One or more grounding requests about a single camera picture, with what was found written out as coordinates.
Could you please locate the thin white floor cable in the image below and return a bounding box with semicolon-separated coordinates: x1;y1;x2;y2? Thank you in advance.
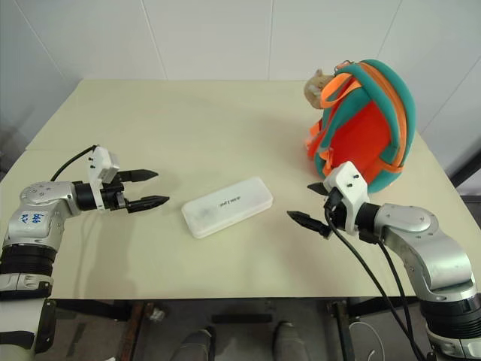
347;321;381;361

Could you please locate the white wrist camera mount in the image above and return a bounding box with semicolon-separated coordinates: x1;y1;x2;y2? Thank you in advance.
86;144;122;211
323;161;372;237

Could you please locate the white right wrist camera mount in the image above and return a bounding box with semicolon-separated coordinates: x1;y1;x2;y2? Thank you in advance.
323;161;372;237

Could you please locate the rusty brown metal bar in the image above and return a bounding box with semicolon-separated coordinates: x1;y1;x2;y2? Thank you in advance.
122;302;156;361

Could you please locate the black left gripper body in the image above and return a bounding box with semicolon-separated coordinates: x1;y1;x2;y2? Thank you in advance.
98;180;128;212

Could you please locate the teal and orange backpack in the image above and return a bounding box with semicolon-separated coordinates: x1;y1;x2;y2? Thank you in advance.
303;59;419;195

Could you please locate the dark rounded grey shape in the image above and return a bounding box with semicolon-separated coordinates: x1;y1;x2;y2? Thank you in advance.
271;320;306;361
179;326;216;361

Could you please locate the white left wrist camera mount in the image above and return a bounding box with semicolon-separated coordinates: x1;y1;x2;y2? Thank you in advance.
86;144;122;211

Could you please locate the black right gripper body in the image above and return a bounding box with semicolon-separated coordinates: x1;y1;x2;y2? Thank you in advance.
322;187;349;240

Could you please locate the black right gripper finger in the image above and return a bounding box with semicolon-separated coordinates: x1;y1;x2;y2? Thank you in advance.
286;210;325;238
307;182;331;197

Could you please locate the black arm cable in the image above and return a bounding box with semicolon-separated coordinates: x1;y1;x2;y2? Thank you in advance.
325;195;424;361
359;229;431;361
50;145;95;182

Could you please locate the white plastic pencil case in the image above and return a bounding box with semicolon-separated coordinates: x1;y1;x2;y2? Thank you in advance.
181;176;275;240

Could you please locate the black table frame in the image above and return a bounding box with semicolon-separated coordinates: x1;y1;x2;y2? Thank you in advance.
37;299;428;361

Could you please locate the brown plush toy pendant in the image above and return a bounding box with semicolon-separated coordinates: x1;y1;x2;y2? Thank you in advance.
303;68;336;111

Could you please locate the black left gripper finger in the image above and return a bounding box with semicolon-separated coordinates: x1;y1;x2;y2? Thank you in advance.
125;196;171;214
118;169;159;184

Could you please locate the black frame at wall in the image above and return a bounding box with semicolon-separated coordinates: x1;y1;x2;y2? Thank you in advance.
449;139;481;197

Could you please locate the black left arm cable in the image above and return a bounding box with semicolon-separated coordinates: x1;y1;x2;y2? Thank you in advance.
50;145;95;182

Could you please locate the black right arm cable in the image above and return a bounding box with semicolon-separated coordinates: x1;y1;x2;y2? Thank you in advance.
359;229;431;361
325;195;424;361

